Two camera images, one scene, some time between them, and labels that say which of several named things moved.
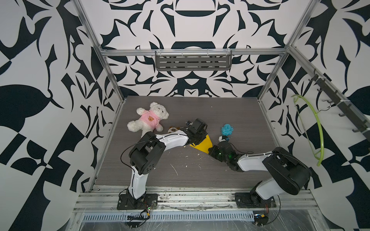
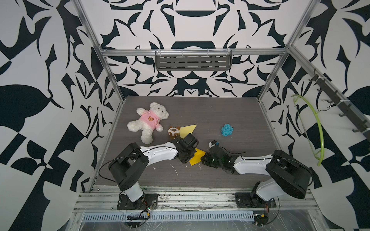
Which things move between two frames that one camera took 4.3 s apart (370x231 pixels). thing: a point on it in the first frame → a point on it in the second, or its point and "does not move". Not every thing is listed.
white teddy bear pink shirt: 150,120 does not move
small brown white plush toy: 172,129 does not move
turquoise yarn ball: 227,130 does not move
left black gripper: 204,133 → 186,160
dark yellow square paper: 204,145 → 197,157
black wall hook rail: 348,111 does not move
